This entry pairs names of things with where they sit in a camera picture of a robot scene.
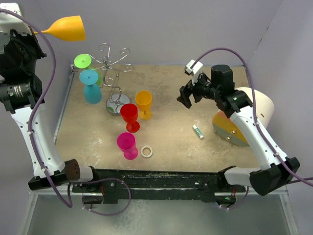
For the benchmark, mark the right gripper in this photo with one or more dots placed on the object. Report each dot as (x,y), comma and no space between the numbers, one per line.
(188,89)

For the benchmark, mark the orange wine glass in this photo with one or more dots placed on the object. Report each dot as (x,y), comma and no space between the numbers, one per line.
(69,29)
(144,101)

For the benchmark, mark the pink plastic wine glass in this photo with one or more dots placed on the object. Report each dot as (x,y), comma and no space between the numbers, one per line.
(127,143)

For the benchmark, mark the blue plastic wine glass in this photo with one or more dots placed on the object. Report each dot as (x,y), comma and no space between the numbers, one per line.
(91,91)

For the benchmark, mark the green plastic wine glass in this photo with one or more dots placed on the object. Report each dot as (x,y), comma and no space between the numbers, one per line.
(83,61)

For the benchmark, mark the orange wine glass front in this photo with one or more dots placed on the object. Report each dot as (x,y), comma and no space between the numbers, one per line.
(69,29)

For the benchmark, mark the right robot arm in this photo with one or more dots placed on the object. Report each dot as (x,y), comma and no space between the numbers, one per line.
(275,169)

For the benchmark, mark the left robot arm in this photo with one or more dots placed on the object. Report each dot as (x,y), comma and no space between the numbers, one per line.
(20,92)

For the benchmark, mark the red plastic wine glass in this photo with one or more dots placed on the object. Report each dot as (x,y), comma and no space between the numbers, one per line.
(129,113)

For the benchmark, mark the white green lip balm tube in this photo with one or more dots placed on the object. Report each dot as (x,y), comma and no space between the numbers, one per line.
(197,131)

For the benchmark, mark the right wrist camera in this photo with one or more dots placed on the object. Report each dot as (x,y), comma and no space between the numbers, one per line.
(193,69)

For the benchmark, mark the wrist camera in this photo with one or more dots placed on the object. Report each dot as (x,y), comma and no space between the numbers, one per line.
(9,22)
(193,69)

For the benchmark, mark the chrome wire wine glass rack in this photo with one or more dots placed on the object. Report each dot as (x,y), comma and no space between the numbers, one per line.
(110,78)

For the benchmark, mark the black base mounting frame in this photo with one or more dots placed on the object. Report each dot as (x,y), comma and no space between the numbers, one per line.
(159,185)

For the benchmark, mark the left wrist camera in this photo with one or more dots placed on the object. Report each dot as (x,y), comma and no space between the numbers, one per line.
(9,22)

